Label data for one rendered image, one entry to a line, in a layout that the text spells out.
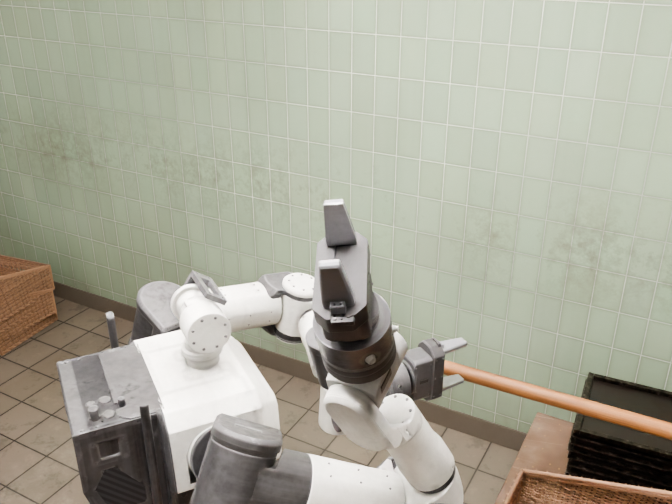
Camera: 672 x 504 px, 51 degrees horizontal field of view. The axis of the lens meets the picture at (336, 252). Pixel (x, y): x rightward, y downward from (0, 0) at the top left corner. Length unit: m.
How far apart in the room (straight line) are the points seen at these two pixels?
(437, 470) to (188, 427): 0.35
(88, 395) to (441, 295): 2.02
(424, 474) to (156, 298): 0.58
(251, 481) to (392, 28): 2.02
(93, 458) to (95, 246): 3.07
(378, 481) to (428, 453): 0.10
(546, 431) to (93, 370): 1.57
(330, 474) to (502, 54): 1.84
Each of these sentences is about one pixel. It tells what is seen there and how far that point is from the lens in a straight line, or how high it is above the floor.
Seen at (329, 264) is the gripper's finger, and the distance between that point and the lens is 0.65.
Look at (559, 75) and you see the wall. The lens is 2.52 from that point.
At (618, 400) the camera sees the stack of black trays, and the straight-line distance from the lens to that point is 2.14.
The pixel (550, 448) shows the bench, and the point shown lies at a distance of 2.31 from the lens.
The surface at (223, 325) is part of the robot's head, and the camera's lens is 1.05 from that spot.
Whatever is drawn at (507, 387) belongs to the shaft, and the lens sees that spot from 1.45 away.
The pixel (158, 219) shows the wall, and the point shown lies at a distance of 3.65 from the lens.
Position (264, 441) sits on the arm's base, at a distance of 0.94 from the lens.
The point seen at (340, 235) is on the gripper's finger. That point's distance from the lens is 0.74.
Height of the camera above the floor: 2.03
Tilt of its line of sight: 25 degrees down
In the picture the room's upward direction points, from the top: straight up
